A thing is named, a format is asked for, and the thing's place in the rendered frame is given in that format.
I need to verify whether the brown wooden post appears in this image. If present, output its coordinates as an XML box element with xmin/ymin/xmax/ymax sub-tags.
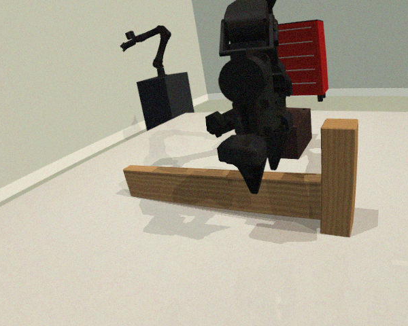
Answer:
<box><xmin>320</xmin><ymin>118</ymin><xmax>358</xmax><ymax>237</ymax></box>

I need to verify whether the brown wooden rail with steel hooks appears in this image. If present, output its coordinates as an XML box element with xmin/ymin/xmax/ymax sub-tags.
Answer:
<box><xmin>123</xmin><ymin>165</ymin><xmax>322</xmax><ymax>220</ymax></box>

